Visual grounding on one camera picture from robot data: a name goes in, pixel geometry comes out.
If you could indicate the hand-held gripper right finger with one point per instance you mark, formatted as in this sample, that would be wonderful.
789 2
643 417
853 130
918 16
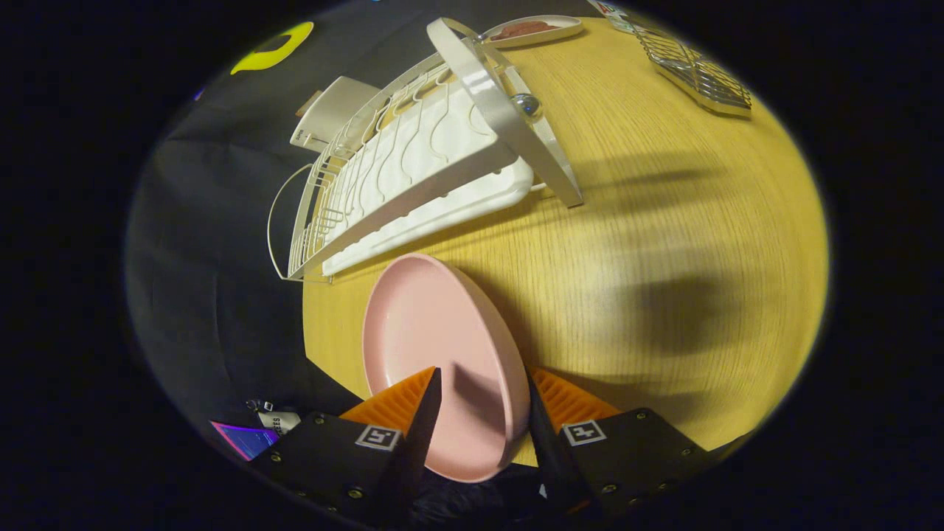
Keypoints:
549 457

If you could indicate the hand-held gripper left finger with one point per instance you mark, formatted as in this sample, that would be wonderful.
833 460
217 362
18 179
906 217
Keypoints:
424 435

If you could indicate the pink plate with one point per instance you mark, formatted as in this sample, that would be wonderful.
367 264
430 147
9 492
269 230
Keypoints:
428 324

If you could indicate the beige plate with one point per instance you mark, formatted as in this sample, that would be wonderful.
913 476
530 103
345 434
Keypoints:
564 31

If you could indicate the purple glowing panel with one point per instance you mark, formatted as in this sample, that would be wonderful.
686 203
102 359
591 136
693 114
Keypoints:
247 440

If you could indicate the white drip tray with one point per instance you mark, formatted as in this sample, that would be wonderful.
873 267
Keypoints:
442 210

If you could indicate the black backdrop cloth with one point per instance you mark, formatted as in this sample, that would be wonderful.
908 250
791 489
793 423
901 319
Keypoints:
199 258

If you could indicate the white toaster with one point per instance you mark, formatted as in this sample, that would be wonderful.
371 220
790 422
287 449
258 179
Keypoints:
339 110

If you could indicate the brown toast slice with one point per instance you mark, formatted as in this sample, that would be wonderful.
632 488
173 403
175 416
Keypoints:
310 105

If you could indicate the brown meat slice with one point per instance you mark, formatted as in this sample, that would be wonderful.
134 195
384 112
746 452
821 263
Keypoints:
523 29

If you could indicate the white drink bottle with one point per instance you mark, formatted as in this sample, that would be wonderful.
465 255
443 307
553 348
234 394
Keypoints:
612 11

